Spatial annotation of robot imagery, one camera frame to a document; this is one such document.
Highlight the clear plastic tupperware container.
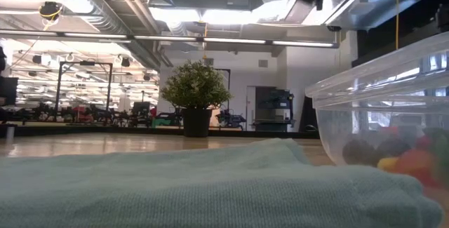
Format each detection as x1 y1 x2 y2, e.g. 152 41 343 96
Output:
304 31 449 201

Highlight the black aluminium table frame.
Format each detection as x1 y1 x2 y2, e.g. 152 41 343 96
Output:
0 124 322 140

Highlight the black metal stand frame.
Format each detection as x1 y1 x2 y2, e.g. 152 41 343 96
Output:
54 60 114 126

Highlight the small yellow toy pepper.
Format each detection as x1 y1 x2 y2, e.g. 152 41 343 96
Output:
377 156 401 172

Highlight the round dark toy berry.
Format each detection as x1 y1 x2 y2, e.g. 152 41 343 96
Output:
342 138 379 168
377 137 411 159

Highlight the black curtain panel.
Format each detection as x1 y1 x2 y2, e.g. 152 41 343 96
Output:
297 90 319 133

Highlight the black computer monitor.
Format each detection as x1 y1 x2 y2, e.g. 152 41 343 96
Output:
0 76 19 106

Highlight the thin black metal frame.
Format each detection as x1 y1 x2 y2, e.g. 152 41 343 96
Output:
213 68 232 112

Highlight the black ceiling cable reel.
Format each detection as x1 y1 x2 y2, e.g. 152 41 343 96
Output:
38 1 64 22

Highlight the green storage bin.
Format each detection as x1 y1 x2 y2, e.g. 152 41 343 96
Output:
151 115 183 128

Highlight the long ceiling light bar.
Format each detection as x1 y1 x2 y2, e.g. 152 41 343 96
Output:
0 28 340 49

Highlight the grey blue equipment cart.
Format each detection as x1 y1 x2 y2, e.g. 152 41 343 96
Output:
253 86 295 133

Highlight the black office chair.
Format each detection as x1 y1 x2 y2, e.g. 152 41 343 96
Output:
131 100 152 128

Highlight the artificial green potted plant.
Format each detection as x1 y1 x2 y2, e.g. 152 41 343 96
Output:
159 59 233 138

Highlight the large red toy strawberry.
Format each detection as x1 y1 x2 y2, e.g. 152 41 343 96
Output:
394 149 443 189

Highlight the silver rectangular ceiling duct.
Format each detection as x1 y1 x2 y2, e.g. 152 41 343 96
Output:
301 0 431 32

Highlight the folded pale green cloth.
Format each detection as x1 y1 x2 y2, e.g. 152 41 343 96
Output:
0 137 443 228

